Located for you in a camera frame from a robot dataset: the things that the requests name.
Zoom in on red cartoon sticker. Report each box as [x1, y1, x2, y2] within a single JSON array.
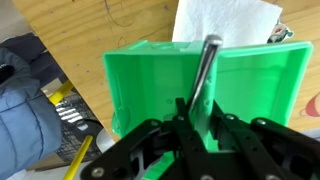
[[300, 93, 320, 117]]

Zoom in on yellow stick lower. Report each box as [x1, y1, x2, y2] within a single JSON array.
[[63, 135, 93, 180]]

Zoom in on green plastic bowl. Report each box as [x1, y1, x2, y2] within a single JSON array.
[[103, 41, 313, 180]]

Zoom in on yellow stick upper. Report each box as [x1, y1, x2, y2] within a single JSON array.
[[49, 80, 73, 105]]

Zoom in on blue puffer jacket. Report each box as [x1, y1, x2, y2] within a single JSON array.
[[0, 33, 63, 180]]

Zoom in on yellow stick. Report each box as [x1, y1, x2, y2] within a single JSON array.
[[63, 135, 93, 180], [49, 80, 73, 105]]

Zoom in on black and white sneaker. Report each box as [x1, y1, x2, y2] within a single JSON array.
[[54, 93, 116, 163]]

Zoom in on white paper towel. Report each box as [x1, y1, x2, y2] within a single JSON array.
[[172, 0, 282, 47]]

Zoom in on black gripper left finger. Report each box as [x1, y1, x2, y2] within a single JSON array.
[[80, 98, 214, 180]]

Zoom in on silver metal spoon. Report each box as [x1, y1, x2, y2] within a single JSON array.
[[187, 34, 223, 113]]

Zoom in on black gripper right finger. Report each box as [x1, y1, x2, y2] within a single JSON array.
[[210, 102, 320, 180]]

